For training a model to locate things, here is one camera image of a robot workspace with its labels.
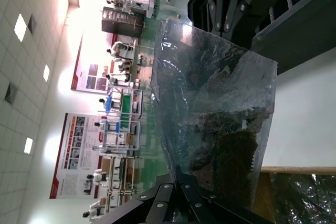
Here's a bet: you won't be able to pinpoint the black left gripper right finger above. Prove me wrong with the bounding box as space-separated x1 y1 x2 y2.
177 178 274 224

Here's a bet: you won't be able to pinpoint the dark ceiling vent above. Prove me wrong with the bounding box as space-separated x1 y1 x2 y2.
4 82 19 105
27 14 37 35

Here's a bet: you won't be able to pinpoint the translucent grey antistatic bag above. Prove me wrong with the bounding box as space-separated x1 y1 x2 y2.
151 19 278 206

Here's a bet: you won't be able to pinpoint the white frame workbench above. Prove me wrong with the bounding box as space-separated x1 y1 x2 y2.
99 119 141 154

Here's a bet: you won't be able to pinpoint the workbench with green panel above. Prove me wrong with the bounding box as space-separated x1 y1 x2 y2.
104 89 144 120

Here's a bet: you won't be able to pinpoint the tall red bordered wall poster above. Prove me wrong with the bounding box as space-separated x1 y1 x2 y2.
49 112 111 200

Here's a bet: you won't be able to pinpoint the brown cardboard box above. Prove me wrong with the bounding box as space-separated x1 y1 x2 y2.
258 166 336 224

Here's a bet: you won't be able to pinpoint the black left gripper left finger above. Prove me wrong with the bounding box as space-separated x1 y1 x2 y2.
90 182 175 224

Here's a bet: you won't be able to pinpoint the black slotted plastic container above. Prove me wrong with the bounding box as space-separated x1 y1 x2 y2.
187 0 336 75

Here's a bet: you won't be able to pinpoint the person in white coat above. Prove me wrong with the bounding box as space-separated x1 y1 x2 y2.
86 168 108 187
82 202 106 219
106 73 129 86
106 40 134 59

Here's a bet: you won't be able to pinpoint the wooden shelf workbench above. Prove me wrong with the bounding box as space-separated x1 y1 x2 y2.
104 155 137 204

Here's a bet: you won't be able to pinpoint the dark brown cabinet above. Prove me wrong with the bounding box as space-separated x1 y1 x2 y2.
101 6 144 37

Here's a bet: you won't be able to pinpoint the bagged graphics card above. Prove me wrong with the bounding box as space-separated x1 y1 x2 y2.
270 174 336 224

